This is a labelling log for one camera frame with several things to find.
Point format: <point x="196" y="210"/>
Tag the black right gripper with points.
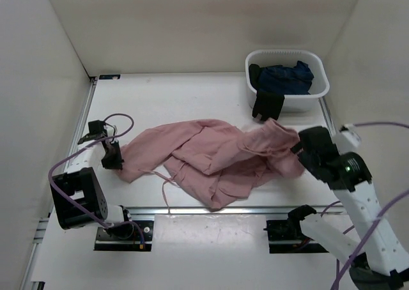
<point x="303" y="157"/>

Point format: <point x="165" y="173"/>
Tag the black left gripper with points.
<point x="117" y="163"/>

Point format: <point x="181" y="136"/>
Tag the pink trousers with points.
<point x="211" y="160"/>

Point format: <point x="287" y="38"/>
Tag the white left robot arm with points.
<point x="98" y="148"/>

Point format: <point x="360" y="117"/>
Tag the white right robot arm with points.
<point x="378" y="260"/>

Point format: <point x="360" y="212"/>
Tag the black trousers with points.
<point x="269" y="98"/>

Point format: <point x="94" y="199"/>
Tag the dark blue trousers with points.
<point x="295" y="80"/>

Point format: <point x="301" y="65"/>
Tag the white plastic basket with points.
<point x="289" y="57"/>

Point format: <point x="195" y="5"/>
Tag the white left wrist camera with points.
<point x="109" y="134"/>

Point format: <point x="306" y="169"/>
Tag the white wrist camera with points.
<point x="350" y="135"/>
<point x="109" y="134"/>

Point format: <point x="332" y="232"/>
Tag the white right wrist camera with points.
<point x="350" y="135"/>

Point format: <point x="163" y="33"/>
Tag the aluminium table edge rail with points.
<point x="258" y="210"/>

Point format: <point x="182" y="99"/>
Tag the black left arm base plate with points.
<point x="128" y="240"/>

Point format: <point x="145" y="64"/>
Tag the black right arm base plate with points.
<point x="283" y="238"/>

